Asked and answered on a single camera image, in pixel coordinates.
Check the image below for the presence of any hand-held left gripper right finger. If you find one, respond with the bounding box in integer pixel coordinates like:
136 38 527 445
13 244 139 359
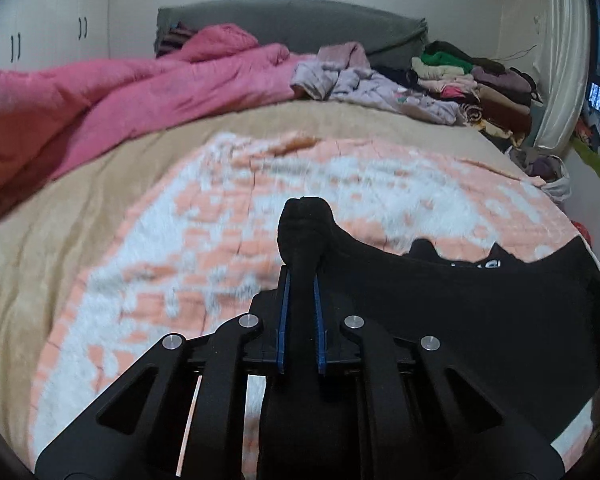
312 274 567 480

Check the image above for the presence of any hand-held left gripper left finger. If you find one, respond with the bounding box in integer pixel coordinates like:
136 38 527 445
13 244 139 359
35 265 293 480

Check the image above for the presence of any black sweater with orange cuffs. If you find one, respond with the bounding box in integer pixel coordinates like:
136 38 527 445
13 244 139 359
257 196 600 480

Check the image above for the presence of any stack of folded clothes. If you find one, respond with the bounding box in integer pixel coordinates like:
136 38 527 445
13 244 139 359
410 40 543 148

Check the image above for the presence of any small red object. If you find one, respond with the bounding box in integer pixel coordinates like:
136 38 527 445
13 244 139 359
572 220 593 248

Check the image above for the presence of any white plastic bag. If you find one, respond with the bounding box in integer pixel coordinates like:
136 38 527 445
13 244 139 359
510 147 573 206

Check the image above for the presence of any green cloth strip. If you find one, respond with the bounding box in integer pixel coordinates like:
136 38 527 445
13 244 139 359
570 137 600 191

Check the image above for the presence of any peach white plaid blanket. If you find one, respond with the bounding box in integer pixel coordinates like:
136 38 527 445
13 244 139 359
27 130 600 476

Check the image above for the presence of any white curtain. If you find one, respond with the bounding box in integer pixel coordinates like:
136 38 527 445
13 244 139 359
530 0 593 151

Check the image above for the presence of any lavender printed garment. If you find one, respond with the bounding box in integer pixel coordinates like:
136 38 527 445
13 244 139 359
291 57 468 126

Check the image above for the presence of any beige bed sheet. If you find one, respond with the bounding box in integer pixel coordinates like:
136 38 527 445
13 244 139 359
0 97 536 456

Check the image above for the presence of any dark navy garment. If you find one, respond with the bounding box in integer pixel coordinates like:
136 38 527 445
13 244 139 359
380 65 421 93

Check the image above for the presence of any dusty pink garment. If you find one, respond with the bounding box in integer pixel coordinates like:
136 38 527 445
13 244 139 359
317 42 373 71

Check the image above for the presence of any pink duvet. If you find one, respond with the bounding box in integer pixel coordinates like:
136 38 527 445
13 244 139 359
0 23 321 233

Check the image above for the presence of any grey padded headboard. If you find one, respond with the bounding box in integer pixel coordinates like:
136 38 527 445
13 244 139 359
156 0 428 58

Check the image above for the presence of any dark striped garment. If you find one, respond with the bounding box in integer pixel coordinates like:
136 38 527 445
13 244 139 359
156 22 198 58

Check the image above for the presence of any white wardrobe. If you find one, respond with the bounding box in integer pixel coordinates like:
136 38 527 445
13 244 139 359
0 0 113 66

